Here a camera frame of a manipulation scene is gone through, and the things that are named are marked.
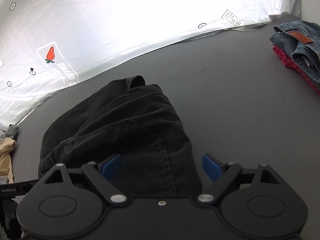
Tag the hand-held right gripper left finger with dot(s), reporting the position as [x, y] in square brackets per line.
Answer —
[112, 166]

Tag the red garment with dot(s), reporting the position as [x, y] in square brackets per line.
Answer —
[285, 57]

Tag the dark patterned cloth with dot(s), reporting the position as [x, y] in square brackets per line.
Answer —
[8, 217]

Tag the beige garment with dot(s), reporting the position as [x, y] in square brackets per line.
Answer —
[6, 155]

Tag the grey garment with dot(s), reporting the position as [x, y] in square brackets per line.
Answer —
[12, 131]

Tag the folded blue jeans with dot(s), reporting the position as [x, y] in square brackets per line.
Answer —
[287, 40]

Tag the black cargo pants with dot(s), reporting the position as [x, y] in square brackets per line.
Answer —
[125, 130]

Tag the white printed curtain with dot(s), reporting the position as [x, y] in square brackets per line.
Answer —
[112, 30]

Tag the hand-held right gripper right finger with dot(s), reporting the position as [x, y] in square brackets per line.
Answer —
[211, 166]

